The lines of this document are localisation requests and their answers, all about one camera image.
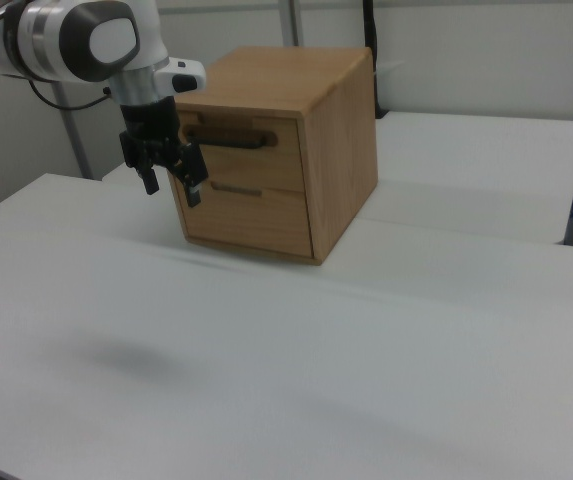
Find black pole stand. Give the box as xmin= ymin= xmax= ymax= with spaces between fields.
xmin=362 ymin=0 xmax=391 ymax=121

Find black metal drawer handle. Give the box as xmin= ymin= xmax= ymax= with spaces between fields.
xmin=184 ymin=126 xmax=279 ymax=151

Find oak wooden drawer cabinet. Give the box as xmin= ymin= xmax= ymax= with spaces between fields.
xmin=168 ymin=46 xmax=380 ymax=267

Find wooden drawer with slot grip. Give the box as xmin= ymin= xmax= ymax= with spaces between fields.
xmin=177 ymin=172 xmax=315 ymax=253

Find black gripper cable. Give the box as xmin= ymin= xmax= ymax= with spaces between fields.
xmin=27 ymin=79 xmax=118 ymax=112

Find grey metal frame post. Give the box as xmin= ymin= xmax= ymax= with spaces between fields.
xmin=287 ymin=0 xmax=308 ymax=48

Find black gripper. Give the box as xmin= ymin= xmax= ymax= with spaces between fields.
xmin=118 ymin=96 xmax=211 ymax=210

